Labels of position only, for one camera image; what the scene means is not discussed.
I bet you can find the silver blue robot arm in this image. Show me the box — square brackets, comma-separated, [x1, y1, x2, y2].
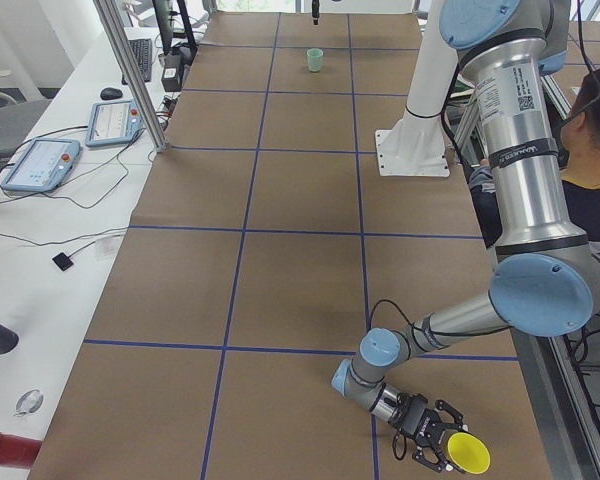
[332, 1, 600, 474]

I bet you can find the black keyboard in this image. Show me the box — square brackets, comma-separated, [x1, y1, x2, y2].
[128, 38, 153, 83]

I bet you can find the brown paper table mat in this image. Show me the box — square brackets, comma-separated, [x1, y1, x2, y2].
[27, 12, 581, 480]

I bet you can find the green plastic cup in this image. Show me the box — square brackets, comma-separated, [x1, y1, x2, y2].
[306, 48, 324, 73]

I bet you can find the aluminium frame post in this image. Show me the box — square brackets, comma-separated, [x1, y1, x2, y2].
[93, 0, 169, 153]

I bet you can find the red cylinder object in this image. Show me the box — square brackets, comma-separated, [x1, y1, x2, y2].
[0, 432, 42, 469]

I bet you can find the yellow plastic cup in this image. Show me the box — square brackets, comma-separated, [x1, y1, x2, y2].
[447, 432, 491, 475]

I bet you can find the blue teach pendant far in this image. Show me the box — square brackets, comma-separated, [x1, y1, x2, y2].
[85, 100, 143, 148]

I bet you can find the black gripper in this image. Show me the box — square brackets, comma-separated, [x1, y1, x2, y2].
[389, 393, 468, 473]

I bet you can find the black power adapter box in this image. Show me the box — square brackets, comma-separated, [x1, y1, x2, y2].
[161, 54, 183, 92]

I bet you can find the small black square device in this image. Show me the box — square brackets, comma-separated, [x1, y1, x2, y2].
[52, 252, 74, 271]

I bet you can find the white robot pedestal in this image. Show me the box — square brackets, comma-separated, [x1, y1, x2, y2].
[375, 1, 457, 178]

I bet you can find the blue teach pendant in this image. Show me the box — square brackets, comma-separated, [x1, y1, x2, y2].
[1, 138, 82, 193]
[85, 100, 143, 148]

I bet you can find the black computer mouse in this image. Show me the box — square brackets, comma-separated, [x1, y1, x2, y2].
[100, 87, 123, 101]

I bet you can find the seated person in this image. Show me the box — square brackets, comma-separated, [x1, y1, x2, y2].
[468, 62, 600, 261]

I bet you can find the blue teach pendant near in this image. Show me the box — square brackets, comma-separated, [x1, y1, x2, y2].
[1, 138, 82, 193]

